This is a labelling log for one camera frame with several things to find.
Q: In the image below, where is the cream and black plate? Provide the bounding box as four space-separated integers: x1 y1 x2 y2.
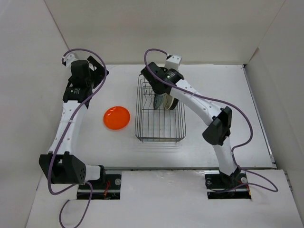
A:
163 94 174 110

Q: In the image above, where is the blue patterned ceramic plate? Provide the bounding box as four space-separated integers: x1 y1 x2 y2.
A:
153 94 165 110

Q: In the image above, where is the orange plate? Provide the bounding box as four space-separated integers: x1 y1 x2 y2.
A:
103 106 131 131

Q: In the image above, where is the clear glass plate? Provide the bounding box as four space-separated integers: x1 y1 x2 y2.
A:
147 94 156 110

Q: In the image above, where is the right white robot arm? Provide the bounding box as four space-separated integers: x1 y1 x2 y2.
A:
141 62 237 187

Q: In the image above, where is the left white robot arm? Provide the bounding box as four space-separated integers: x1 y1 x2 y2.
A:
39 55 109 189

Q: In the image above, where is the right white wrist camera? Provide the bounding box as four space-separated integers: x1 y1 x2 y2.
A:
164 55 182 71

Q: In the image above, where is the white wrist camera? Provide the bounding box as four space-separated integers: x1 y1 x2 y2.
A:
164 55 182 71
61 53 78 68

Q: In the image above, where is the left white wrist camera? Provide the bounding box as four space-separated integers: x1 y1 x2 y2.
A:
61 53 78 68

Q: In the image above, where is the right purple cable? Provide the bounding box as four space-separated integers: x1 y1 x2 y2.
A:
144 48 278 192

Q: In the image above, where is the grey wire dish rack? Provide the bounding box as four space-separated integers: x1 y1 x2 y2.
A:
135 75 186 143

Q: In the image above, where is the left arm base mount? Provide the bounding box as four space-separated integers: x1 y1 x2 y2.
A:
76 171 122 200

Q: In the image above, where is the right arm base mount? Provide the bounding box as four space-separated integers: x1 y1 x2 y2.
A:
205 171 251 200

